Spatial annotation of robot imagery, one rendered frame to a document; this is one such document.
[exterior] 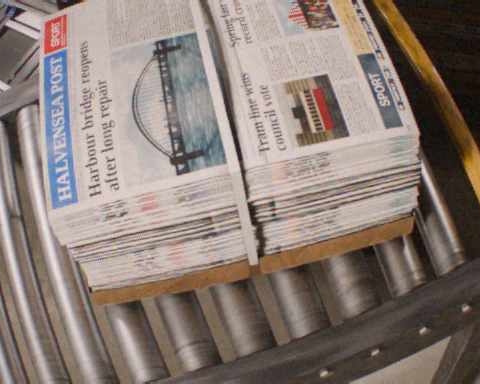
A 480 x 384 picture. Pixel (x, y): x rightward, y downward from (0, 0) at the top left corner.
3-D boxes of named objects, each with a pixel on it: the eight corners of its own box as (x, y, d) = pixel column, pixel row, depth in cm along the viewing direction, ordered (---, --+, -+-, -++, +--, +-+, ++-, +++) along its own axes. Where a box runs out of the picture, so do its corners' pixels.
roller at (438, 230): (340, 14, 132) (338, -6, 128) (470, 282, 109) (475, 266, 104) (310, 20, 132) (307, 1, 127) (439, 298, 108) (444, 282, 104)
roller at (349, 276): (258, 33, 131) (255, 13, 127) (385, 324, 108) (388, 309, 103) (224, 43, 131) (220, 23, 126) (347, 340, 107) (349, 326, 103)
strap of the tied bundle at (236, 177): (211, 73, 122) (189, -31, 102) (261, 279, 107) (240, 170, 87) (204, 75, 122) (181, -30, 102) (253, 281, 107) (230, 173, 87)
